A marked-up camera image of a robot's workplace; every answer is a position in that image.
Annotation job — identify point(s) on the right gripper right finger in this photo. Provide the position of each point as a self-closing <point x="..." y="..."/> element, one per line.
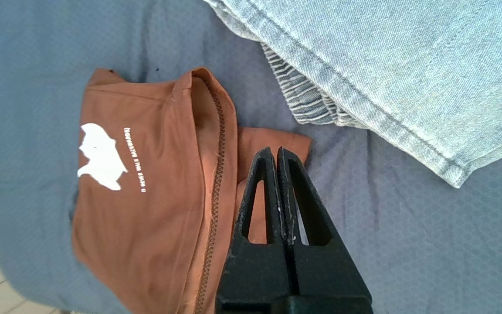
<point x="325" y="270"/>

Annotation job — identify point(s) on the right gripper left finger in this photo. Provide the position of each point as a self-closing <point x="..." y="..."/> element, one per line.
<point x="255" y="270"/>

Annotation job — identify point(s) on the brown shorts with white print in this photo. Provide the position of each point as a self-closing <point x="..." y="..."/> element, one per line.
<point x="159" y="218"/>

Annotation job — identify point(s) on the blue bed cover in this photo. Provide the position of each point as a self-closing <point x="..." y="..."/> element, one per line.
<point x="408" y="261"/>

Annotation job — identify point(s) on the light blue denim shorts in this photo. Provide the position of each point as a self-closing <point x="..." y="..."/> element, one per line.
<point x="408" y="65"/>

